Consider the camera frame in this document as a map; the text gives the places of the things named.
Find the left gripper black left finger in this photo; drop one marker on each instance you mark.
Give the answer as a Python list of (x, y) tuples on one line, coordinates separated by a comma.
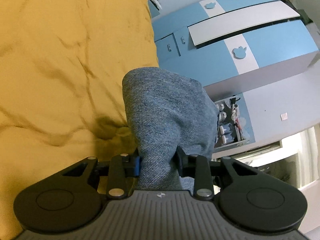
[(121, 167)]

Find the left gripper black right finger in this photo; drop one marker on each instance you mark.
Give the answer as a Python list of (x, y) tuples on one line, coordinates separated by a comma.
[(196, 167)]

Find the blue denim pants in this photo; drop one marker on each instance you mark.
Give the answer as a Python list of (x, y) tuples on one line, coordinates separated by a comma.
[(164, 111)]

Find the shoe rack with shoes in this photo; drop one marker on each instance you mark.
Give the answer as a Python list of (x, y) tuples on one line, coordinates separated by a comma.
[(234, 127)]

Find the blue white wardrobe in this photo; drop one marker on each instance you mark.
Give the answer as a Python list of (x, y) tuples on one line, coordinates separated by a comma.
[(232, 46)]

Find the yellow quilted bed cover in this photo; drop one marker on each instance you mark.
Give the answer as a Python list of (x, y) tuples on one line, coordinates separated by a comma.
[(62, 65)]

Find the blue bedside nightstand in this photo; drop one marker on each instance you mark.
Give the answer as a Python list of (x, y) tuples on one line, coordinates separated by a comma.
[(154, 7)]

